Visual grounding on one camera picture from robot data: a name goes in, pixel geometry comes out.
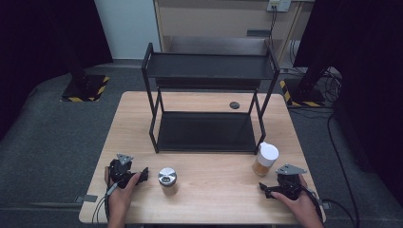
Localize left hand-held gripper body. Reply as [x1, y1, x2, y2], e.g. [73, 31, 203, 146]
[108, 153, 143, 190]

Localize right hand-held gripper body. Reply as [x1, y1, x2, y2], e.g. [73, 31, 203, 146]
[274, 162, 308, 201]

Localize silver-lid spice jar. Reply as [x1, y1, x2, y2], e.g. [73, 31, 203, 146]
[157, 166, 179, 197]

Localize white-lid spice jar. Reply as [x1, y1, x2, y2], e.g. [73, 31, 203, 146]
[252, 142, 280, 178]

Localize black metal two-tier rack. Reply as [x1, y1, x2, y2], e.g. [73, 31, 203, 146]
[141, 42, 281, 156]

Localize person's right hand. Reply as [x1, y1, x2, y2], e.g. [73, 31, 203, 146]
[270, 175, 318, 220]

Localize person's left hand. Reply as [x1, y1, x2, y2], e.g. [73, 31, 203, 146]
[104, 165, 143, 211]

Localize black stand with striped base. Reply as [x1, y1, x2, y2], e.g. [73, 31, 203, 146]
[60, 31, 110, 104]
[278, 47, 326, 108]

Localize dark curtain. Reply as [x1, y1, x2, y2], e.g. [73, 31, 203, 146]
[292, 0, 403, 199]
[0, 0, 114, 141]

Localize beige wooden cabinet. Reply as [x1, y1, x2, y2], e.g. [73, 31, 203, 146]
[153, 0, 317, 65]

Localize right hand-held gripper cable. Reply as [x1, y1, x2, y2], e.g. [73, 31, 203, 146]
[297, 182, 325, 222]

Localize hand-held gripper cable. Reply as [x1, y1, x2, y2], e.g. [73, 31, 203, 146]
[91, 181, 120, 224]
[297, 182, 325, 222]

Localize left hand-held gripper cable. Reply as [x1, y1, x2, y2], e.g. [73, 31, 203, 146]
[91, 181, 120, 224]

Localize grey metal table bracket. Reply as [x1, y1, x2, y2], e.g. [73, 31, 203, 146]
[317, 198, 333, 210]
[74, 194, 99, 204]

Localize long black floor cable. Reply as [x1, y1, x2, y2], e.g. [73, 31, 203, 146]
[321, 112, 361, 228]

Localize tangle of black cables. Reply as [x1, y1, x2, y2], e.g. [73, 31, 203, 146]
[279, 39, 344, 107]

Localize grey cabinet handle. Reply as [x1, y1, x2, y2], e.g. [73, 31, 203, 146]
[246, 29, 272, 38]

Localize black socket cable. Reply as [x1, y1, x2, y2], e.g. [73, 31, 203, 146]
[267, 5, 278, 48]

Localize white wall socket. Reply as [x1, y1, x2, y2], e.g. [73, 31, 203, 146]
[266, 0, 292, 13]

